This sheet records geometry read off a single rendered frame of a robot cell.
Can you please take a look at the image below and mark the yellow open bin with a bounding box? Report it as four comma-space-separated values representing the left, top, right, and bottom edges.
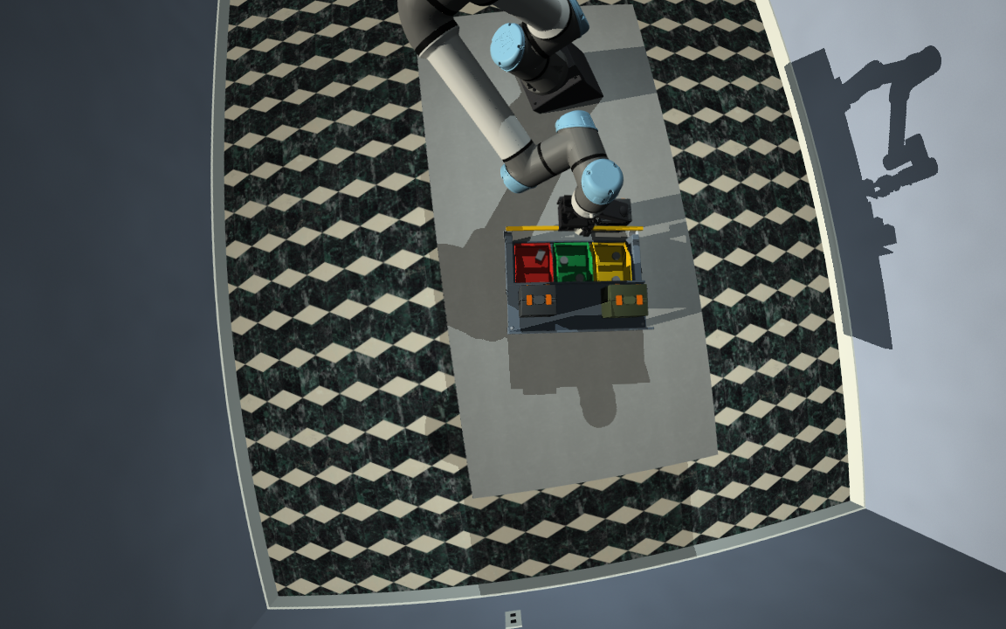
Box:
589, 242, 632, 281

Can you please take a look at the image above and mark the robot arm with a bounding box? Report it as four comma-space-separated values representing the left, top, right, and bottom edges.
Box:
397, 0, 629, 224

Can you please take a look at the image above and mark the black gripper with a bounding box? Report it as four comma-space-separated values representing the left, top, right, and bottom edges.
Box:
557, 195, 596, 237

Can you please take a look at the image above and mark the dark grey metal shelf rack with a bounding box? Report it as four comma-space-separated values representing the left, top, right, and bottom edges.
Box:
503, 231, 654, 335

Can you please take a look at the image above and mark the red bin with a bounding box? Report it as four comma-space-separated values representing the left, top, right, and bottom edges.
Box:
514, 243, 554, 283

